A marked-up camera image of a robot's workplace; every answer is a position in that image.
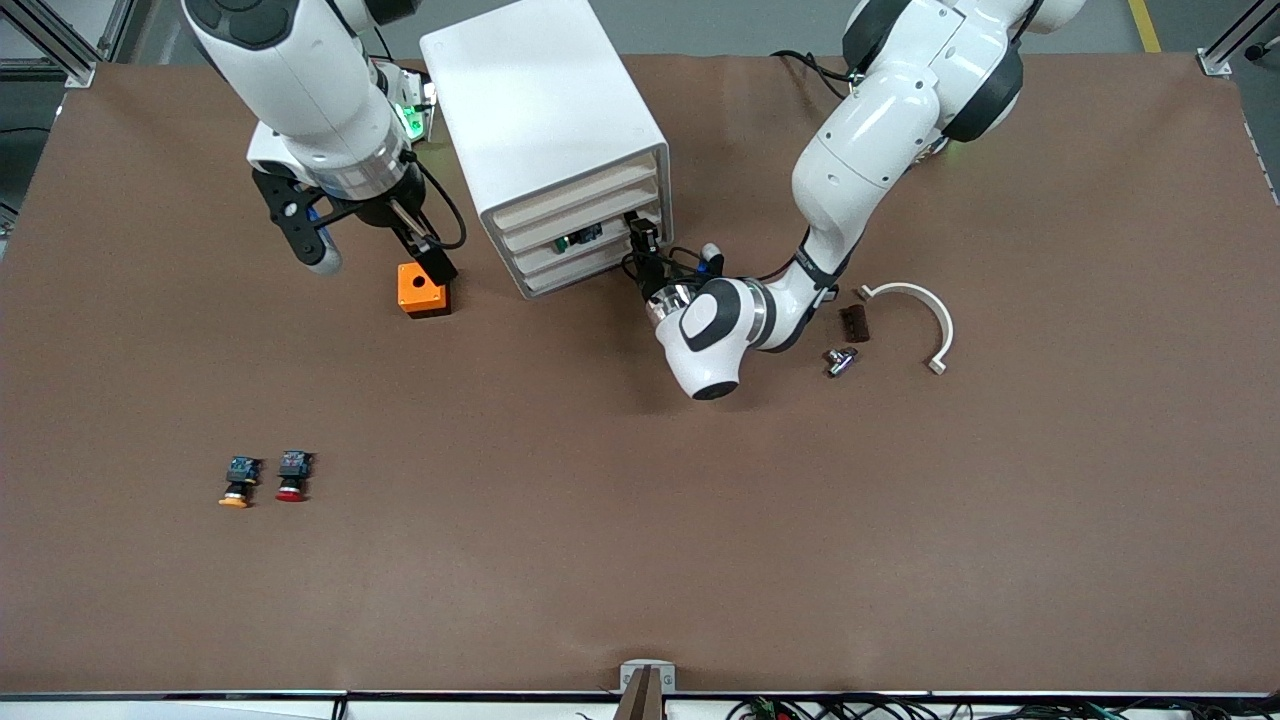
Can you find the white plastic drawer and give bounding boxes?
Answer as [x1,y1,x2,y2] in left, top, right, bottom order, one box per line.
[510,203,666,276]
[520,228,669,297]
[500,178,663,254]
[490,150,661,233]

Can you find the white drawer cabinet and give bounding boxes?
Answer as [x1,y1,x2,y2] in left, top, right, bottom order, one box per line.
[419,0,674,301]

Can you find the orange button enclosure box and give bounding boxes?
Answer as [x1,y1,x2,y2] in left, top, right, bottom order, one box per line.
[397,262,452,319]

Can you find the black base power cable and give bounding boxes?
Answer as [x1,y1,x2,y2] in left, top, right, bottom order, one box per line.
[770,50,853,101]

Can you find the red push button switch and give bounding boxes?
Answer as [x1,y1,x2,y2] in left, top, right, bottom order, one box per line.
[275,450,315,503]

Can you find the yellow push button switch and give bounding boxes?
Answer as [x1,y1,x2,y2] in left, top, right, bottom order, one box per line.
[218,456,263,509]

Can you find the aluminium frame profile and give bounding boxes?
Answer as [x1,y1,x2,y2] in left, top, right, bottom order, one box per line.
[1198,0,1280,78]
[0,0,136,89]

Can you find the white curved plastic bracket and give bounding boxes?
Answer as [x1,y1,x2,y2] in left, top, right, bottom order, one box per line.
[857,282,955,376]

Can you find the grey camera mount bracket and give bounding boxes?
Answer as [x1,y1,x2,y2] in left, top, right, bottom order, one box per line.
[612,660,677,720]

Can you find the black cable bundle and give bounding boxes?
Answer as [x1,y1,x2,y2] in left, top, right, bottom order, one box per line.
[725,695,1280,720]

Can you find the white table edge rail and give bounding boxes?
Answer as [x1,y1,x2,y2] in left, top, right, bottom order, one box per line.
[0,688,1280,720]

